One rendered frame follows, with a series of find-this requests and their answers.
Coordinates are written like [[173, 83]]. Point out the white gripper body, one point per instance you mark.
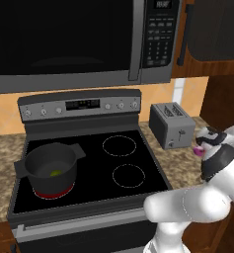
[[210, 134]]

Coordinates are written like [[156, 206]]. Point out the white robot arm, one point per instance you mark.
[[200, 201]]

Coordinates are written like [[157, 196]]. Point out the purple onion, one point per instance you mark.
[[198, 151]]

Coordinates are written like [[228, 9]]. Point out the green lime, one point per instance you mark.
[[56, 172]]

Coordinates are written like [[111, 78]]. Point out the dark grey pot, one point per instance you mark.
[[52, 178]]

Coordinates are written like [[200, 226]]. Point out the silver toaster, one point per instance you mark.
[[174, 126]]

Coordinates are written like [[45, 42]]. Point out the tall wooden cupboard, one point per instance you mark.
[[223, 99]]

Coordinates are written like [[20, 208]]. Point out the silver stove knob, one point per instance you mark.
[[107, 106], [43, 112], [134, 104], [28, 113], [58, 110], [121, 105]]

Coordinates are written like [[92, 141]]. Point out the wooden glass-front cupboard door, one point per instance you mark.
[[214, 33]]

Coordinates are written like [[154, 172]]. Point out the wooden base cupboard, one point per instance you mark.
[[220, 237], [0, 238]]

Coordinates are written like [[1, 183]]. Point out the black and silver stove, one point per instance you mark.
[[95, 164]]

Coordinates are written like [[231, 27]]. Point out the black and silver microwave oven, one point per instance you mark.
[[62, 39]]

